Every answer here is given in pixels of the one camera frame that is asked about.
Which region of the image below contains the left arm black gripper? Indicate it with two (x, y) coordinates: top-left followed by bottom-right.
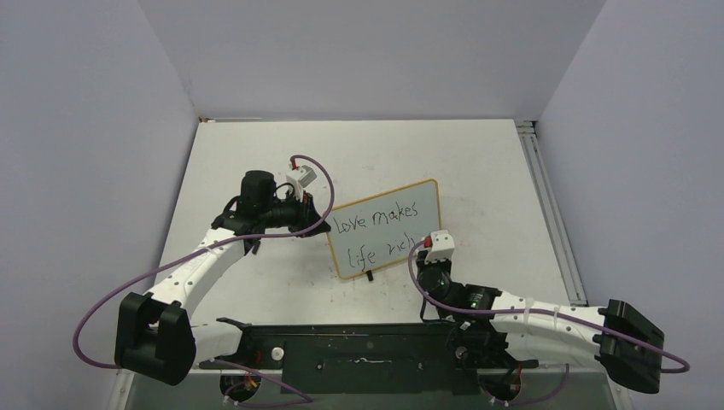
(260, 189), (330, 238)

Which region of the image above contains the yellow framed small whiteboard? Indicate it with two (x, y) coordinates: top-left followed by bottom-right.
(326, 179), (441, 279)

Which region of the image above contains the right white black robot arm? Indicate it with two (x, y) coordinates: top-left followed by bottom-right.
(395, 230), (665, 394)

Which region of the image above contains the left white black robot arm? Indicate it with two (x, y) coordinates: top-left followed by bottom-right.
(114, 166), (330, 385)

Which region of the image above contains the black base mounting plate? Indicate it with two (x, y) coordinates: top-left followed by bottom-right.
(201, 320), (539, 395)

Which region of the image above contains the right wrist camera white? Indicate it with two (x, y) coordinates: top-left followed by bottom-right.
(423, 230), (455, 264)

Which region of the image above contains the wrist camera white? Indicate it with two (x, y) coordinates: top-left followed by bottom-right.
(423, 230), (455, 264)
(286, 165), (317, 201)

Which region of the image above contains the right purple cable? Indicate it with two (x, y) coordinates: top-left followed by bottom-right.
(406, 240), (692, 375)

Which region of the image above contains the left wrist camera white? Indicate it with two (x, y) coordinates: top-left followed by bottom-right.
(286, 165), (317, 201)

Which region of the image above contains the aluminium rail right side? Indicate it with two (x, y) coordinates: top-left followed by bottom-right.
(515, 120), (589, 306)

